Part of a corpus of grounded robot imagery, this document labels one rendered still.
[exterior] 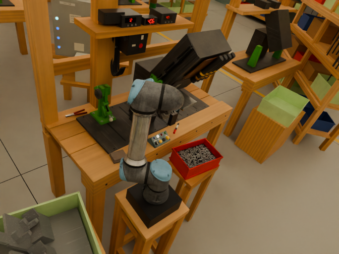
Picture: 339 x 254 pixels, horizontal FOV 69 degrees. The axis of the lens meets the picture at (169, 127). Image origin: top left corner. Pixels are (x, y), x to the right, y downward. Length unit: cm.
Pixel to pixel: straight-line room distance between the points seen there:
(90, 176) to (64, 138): 38
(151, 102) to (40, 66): 81
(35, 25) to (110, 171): 89
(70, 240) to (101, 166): 44
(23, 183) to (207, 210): 177
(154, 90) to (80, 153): 80
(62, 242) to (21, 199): 127
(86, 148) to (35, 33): 73
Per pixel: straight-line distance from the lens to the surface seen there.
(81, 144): 172
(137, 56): 214
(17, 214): 138
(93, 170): 154
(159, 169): 123
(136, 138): 114
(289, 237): 293
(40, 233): 133
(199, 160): 177
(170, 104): 104
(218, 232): 256
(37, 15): 153
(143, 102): 104
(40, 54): 161
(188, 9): 794
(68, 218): 144
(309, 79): 442
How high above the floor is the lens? 210
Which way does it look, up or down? 39 degrees down
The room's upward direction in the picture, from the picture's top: 16 degrees clockwise
